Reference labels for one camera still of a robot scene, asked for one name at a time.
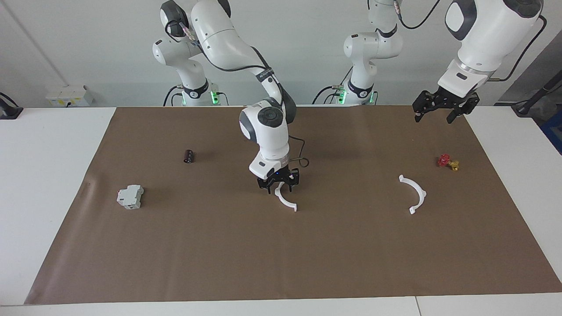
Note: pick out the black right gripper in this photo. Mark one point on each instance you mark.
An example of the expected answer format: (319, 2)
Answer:
(281, 176)

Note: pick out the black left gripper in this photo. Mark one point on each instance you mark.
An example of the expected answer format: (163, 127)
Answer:
(441, 98)

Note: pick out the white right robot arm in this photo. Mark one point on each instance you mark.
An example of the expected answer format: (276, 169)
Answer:
(219, 35)

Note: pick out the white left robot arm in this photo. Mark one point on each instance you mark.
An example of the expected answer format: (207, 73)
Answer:
(487, 35)

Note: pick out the brown paper mat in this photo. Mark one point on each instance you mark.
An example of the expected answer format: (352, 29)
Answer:
(281, 245)

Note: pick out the dark grey partition panel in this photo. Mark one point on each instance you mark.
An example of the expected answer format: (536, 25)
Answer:
(518, 93)

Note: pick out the black stand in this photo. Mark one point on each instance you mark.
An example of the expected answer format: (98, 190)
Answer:
(524, 107)

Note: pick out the black cylindrical capacitor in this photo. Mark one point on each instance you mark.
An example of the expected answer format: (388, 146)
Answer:
(189, 156)

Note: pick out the blue box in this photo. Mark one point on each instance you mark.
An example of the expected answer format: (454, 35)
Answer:
(554, 131)

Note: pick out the white circuit breaker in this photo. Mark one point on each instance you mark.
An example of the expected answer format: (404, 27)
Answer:
(130, 197)

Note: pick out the white power strip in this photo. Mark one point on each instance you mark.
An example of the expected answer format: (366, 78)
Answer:
(70, 94)

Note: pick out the black clamp mount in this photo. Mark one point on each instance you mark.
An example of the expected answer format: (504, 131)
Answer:
(11, 113)

